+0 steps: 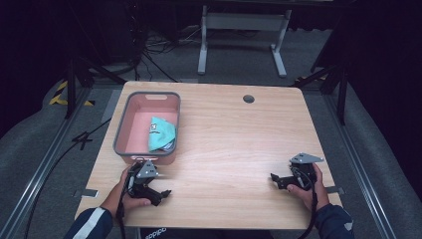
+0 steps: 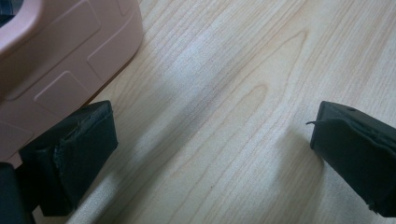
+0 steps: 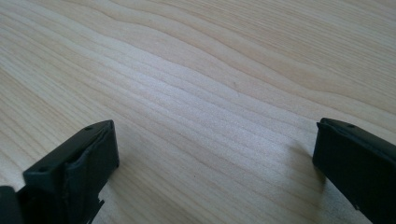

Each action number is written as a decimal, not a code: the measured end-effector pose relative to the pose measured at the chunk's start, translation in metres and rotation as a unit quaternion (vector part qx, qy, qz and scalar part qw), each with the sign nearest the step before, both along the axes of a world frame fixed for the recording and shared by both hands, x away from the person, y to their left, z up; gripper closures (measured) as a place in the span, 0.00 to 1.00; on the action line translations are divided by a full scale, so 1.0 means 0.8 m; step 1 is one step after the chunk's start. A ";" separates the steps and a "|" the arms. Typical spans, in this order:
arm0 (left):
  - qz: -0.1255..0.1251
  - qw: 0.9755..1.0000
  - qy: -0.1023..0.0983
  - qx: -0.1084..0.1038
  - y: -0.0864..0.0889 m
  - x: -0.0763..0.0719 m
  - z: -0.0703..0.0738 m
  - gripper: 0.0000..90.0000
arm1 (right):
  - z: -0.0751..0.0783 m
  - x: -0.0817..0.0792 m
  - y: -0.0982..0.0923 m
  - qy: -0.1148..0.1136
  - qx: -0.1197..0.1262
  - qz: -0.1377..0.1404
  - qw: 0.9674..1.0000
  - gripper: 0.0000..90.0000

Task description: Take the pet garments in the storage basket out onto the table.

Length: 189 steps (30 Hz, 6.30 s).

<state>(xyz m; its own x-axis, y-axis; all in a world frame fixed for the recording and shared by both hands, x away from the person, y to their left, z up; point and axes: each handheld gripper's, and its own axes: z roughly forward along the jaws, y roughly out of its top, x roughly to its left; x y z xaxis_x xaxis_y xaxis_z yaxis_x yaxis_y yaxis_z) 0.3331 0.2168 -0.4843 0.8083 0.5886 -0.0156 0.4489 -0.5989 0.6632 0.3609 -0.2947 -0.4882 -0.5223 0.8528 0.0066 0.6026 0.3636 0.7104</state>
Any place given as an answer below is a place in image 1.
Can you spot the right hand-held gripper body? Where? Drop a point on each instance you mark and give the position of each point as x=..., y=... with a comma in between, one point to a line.
x=304, y=172

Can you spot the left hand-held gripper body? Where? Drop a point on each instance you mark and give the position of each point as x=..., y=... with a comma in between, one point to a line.
x=146, y=172

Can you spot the pink basket with grey rim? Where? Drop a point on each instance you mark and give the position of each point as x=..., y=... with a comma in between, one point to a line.
x=132, y=132

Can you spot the teal cloth pouch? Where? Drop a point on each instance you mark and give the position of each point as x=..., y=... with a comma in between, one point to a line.
x=161, y=132

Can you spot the person's right hand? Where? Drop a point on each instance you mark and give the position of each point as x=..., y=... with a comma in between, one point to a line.
x=320, y=195

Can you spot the person's left hand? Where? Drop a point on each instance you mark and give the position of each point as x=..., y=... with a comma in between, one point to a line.
x=117, y=199

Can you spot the blue grey packet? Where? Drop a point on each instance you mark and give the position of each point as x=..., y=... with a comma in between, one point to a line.
x=169, y=148

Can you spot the person's dark shirt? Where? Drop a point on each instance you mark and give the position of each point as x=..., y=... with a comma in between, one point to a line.
x=205, y=234

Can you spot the black metal stand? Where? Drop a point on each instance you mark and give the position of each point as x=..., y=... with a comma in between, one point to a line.
x=341, y=96
x=70, y=89

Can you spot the yellow black hazard tape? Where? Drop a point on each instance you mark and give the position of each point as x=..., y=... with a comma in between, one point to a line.
x=56, y=99

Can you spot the grey metal table bracket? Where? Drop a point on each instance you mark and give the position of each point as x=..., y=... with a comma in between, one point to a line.
x=335, y=190
x=88, y=193

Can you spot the aluminium floor rail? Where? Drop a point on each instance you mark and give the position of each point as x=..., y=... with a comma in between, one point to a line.
x=361, y=172
x=40, y=176

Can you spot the white metal desk frame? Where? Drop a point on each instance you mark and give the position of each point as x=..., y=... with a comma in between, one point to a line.
x=245, y=21

